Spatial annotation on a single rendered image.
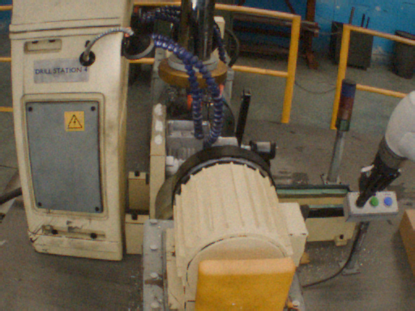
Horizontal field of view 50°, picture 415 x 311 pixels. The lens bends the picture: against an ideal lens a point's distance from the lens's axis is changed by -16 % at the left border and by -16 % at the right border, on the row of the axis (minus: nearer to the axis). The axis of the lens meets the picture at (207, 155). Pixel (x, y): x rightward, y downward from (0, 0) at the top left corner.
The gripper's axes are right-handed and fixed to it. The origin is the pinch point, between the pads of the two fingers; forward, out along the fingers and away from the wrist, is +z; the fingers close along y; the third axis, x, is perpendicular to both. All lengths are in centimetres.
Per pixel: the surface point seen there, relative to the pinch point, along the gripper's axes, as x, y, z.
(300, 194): -17.1, 9.4, 29.7
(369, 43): -358, -197, 265
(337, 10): -418, -168, 266
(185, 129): -28, 46, 12
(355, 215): 3.5, 1.6, 4.8
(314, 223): -6.1, 6.0, 28.8
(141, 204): -18, 59, 41
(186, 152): -18, 46, 10
